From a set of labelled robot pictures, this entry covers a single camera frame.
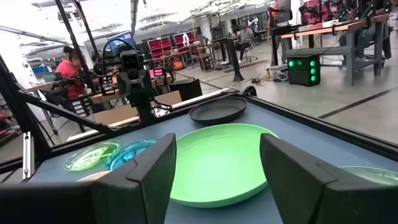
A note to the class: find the large grey plastic plate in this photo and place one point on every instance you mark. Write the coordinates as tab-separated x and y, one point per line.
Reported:
373	175

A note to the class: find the person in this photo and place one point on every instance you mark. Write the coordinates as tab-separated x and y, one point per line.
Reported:
246	34
70	71

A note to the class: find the black computer green lights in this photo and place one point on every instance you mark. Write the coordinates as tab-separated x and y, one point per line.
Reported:
303	71

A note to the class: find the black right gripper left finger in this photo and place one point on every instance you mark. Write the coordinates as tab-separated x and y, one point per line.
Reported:
140	193

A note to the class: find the black pedestal stand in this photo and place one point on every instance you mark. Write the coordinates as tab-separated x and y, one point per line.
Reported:
233	59

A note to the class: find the light wooden workbench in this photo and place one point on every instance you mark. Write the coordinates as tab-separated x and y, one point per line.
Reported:
118	113

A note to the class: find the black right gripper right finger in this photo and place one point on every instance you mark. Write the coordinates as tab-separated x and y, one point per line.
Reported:
298	193

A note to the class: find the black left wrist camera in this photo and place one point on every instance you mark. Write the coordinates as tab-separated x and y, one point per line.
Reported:
130	60

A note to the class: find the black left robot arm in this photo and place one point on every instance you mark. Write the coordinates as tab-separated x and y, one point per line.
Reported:
144	112

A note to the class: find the black button box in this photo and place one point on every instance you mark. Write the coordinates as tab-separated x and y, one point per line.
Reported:
106	85

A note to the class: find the clear green plastic plate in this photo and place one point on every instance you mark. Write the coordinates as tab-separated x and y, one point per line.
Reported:
91	155

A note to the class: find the blue screen monitor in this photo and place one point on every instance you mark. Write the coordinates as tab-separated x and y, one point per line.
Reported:
122	40

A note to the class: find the red bin rack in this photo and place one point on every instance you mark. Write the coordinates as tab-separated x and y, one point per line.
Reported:
183	42
159	48

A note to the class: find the black plastic plate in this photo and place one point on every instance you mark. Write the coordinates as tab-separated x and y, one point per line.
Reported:
217	110

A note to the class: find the clear blue plastic plate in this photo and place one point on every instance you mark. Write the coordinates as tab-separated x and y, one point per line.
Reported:
127	154

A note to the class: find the opaque green plastic plate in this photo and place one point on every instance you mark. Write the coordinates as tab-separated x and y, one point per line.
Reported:
217	165

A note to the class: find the wooden top grey workbench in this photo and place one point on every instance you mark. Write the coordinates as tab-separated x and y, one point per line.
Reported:
349	46

